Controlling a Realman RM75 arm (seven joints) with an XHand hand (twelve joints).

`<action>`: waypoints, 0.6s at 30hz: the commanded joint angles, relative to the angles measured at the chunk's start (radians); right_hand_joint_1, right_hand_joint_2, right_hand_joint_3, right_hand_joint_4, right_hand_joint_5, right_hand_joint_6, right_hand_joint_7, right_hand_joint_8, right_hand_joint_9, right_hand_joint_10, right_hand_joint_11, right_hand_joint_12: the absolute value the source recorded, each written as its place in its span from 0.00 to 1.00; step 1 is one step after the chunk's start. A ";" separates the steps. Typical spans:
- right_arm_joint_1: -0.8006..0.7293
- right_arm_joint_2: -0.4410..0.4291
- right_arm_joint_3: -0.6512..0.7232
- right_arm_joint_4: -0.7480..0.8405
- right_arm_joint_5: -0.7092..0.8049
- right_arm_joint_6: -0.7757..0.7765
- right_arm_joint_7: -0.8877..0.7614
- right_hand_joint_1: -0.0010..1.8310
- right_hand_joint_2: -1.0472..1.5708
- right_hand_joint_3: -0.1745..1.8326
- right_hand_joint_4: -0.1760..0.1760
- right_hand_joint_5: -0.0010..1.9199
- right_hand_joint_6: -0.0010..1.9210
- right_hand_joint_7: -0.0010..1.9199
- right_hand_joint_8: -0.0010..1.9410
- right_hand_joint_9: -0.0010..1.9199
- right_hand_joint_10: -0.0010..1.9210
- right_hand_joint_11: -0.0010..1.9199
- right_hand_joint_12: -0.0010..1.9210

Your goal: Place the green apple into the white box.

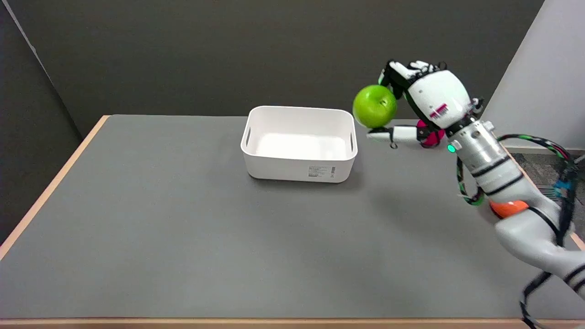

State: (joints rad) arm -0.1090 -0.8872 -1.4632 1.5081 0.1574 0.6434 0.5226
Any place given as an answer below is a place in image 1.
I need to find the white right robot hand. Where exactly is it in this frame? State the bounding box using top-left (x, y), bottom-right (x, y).
top-left (366, 60), bottom-right (484, 149)

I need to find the green apple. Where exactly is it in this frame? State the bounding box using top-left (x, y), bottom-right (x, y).
top-left (352, 85), bottom-right (398, 129)

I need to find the white plastic box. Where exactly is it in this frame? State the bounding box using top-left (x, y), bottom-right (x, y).
top-left (240, 106), bottom-right (358, 183)

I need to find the pink round fruit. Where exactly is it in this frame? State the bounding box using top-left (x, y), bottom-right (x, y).
top-left (416, 120), bottom-right (446, 148)

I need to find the orange round fruit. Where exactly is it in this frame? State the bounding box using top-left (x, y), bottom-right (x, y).
top-left (489, 200), bottom-right (530, 219)

